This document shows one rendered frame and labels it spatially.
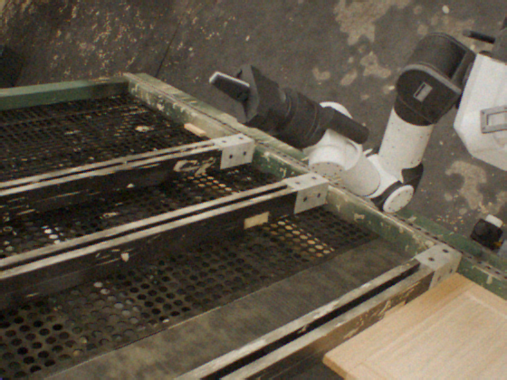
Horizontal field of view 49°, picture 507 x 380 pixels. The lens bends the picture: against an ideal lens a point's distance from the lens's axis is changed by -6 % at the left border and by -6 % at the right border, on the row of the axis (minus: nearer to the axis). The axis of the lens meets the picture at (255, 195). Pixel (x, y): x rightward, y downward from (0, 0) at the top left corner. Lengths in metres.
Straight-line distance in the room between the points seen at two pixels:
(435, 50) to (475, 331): 0.57
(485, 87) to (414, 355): 0.50
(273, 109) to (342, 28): 2.10
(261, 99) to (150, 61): 2.92
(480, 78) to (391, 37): 1.84
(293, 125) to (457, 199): 1.55
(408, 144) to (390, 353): 0.41
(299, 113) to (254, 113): 0.09
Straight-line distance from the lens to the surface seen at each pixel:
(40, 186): 1.41
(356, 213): 1.56
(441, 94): 1.07
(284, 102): 0.95
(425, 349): 1.16
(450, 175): 2.47
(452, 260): 1.36
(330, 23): 3.06
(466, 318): 1.29
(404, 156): 1.20
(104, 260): 1.19
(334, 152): 1.01
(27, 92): 2.13
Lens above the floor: 2.26
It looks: 52 degrees down
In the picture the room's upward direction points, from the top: 64 degrees counter-clockwise
